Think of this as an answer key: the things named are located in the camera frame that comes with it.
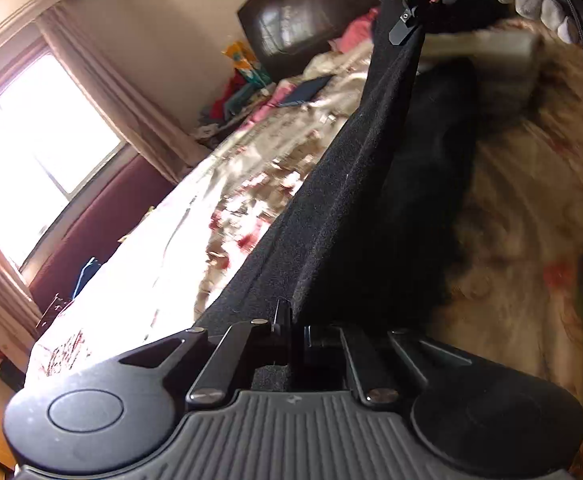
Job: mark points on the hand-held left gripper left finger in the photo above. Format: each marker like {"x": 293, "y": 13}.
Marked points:
{"x": 281, "y": 332}

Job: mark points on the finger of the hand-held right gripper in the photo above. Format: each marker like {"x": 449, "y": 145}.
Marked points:
{"x": 404, "y": 25}

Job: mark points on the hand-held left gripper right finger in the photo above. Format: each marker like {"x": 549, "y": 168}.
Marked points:
{"x": 321, "y": 338}

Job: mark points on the black pants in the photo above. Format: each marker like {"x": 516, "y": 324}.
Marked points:
{"x": 331, "y": 210}

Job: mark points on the pink cloth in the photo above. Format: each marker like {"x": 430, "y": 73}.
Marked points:
{"x": 356, "y": 30}

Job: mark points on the dark blue tablet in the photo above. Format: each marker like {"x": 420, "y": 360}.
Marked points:
{"x": 304, "y": 91}

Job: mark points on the dark wooden headboard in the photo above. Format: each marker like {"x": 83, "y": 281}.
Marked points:
{"x": 281, "y": 15}

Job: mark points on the pile of colourful clothes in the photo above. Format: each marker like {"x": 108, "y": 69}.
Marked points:
{"x": 236, "y": 95}

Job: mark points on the floral bedspread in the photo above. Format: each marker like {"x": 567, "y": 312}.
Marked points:
{"x": 521, "y": 185}

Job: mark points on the blue cloth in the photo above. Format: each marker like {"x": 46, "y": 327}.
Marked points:
{"x": 85, "y": 277}

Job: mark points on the window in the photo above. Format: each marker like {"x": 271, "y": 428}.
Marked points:
{"x": 31, "y": 150}

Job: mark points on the maroon wall panel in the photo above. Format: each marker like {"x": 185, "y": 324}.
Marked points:
{"x": 101, "y": 230}

